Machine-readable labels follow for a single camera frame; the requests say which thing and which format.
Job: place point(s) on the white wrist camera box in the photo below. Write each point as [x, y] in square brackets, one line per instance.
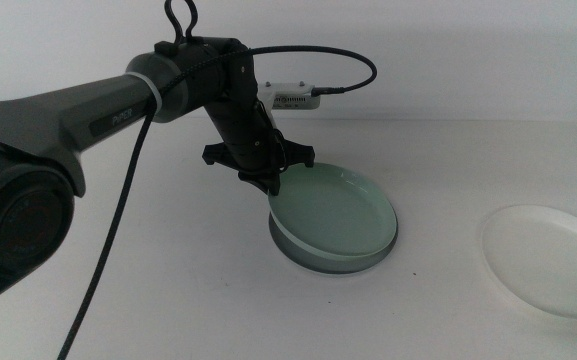
[295, 99]

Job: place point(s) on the grey shallow bowl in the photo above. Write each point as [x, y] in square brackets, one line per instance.
[308, 263]

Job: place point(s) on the white shallow bowl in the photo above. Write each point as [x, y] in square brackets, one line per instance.
[543, 255]

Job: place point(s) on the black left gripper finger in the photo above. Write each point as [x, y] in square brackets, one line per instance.
[259, 181]
[276, 184]

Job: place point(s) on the pale green shallow bowl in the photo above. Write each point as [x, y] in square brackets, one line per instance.
[333, 210]

